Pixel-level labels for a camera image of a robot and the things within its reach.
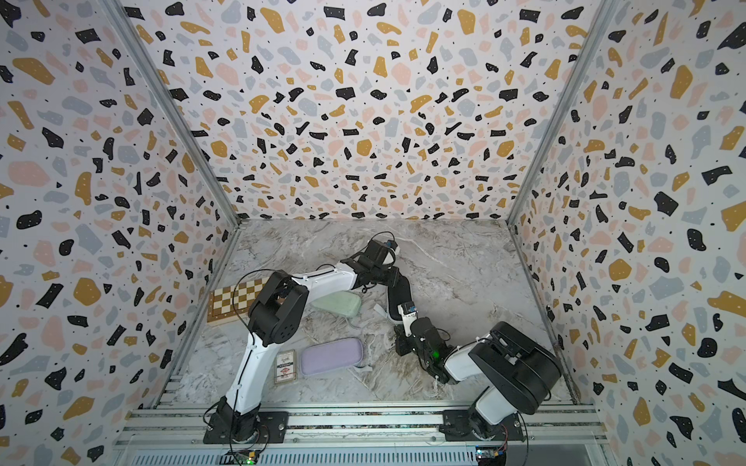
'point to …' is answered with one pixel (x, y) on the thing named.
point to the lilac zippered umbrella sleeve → (331, 354)
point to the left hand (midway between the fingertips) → (403, 274)
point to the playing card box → (285, 370)
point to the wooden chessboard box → (232, 303)
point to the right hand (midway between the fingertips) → (395, 329)
